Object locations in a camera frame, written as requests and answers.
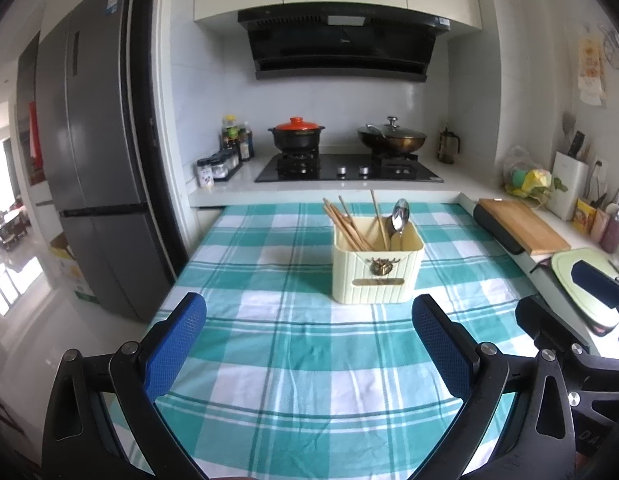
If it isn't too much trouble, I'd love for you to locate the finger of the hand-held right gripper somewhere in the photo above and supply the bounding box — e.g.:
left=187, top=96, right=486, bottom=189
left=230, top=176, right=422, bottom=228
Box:
left=514, top=295, right=593, bottom=358
left=570, top=260, right=619, bottom=313

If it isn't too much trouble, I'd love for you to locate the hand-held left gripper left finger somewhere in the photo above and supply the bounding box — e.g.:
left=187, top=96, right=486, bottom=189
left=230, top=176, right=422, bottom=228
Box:
left=42, top=291, right=208, bottom=480

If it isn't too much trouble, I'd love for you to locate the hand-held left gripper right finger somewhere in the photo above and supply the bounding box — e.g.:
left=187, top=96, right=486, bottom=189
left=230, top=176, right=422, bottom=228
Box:
left=404, top=294, right=576, bottom=480

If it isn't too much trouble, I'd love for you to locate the cream utensil holder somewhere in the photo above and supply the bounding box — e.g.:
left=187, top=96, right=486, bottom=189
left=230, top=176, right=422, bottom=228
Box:
left=332, top=220, right=425, bottom=305

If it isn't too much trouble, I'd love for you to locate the large steel spoon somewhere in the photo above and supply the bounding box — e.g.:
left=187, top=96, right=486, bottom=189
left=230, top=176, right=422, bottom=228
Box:
left=391, top=199, right=410, bottom=233

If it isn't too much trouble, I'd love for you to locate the green cutting board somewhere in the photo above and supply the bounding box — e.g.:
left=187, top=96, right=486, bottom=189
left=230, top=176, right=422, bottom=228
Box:
left=550, top=247, right=619, bottom=333

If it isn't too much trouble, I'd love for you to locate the mauve bottle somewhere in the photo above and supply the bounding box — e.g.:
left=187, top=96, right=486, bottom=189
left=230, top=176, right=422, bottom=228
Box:
left=600, top=205, right=619, bottom=255

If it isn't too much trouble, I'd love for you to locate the black tray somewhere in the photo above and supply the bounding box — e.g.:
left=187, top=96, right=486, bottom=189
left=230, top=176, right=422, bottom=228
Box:
left=532, top=256, right=619, bottom=336

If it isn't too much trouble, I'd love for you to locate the pink cup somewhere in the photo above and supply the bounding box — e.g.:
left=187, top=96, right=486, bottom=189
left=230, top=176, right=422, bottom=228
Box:
left=591, top=207, right=610, bottom=243

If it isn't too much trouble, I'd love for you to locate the yellow packet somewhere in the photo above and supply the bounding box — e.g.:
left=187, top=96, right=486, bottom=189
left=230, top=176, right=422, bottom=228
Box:
left=574, top=198, right=597, bottom=233

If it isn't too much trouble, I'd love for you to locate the wooden cutting board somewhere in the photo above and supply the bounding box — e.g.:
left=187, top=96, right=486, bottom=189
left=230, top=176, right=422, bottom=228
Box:
left=477, top=198, right=571, bottom=256

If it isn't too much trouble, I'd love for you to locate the white knife holder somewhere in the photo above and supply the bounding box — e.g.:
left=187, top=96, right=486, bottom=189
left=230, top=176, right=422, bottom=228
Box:
left=552, top=151, right=590, bottom=222

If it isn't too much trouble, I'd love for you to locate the teal checked tablecloth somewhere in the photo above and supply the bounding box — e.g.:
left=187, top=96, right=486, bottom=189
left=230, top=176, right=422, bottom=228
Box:
left=112, top=201, right=540, bottom=480

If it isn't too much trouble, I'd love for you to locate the plastic bag of produce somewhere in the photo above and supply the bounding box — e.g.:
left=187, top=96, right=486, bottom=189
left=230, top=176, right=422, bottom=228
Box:
left=502, top=145, right=567, bottom=206

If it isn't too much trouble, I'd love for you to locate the cardboard box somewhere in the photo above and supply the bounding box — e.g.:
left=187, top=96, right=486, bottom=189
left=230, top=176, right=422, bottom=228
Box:
left=50, top=232, right=100, bottom=306

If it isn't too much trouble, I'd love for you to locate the glass coffee press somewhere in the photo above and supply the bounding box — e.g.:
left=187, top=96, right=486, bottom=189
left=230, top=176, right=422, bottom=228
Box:
left=437, top=127, right=461, bottom=165

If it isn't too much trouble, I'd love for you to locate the black gas hob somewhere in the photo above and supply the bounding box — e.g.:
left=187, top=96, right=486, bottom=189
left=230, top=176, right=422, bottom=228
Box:
left=254, top=152, right=445, bottom=184

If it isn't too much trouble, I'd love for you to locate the wooden dining furniture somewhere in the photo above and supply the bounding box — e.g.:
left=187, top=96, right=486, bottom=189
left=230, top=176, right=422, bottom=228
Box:
left=0, top=209, right=28, bottom=251

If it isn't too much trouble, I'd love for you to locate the dark sauce bottle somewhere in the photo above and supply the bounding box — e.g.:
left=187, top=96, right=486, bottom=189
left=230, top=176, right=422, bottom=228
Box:
left=238, top=121, right=254, bottom=162

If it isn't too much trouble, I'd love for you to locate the wok with glass lid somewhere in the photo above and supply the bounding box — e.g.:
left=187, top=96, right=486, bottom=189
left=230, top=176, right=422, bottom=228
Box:
left=356, top=116, right=429, bottom=156

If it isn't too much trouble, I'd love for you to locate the yellow capped sauce bottle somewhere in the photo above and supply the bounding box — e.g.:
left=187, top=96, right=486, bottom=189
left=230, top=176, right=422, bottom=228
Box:
left=221, top=114, right=239, bottom=151

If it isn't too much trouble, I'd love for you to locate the grey refrigerator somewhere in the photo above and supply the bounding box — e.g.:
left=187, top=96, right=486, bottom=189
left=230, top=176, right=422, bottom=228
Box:
left=34, top=0, right=163, bottom=323

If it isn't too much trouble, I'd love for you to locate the black pot orange lid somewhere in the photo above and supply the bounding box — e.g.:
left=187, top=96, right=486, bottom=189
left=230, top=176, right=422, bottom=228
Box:
left=268, top=116, right=326, bottom=153

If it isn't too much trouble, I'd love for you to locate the red cloth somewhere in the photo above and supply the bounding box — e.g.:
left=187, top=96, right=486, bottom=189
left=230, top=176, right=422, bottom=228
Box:
left=28, top=101, right=43, bottom=168

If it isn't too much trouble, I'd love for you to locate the black range hood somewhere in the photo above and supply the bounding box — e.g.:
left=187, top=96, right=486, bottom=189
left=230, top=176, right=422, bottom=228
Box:
left=237, top=6, right=451, bottom=82

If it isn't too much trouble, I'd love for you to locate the wall calendar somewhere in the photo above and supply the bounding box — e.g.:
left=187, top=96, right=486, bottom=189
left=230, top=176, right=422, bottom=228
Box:
left=577, top=35, right=605, bottom=107

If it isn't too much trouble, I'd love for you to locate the hanging wire rack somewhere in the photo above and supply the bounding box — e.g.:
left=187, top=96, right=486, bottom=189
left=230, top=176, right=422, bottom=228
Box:
left=597, top=22, right=619, bottom=68

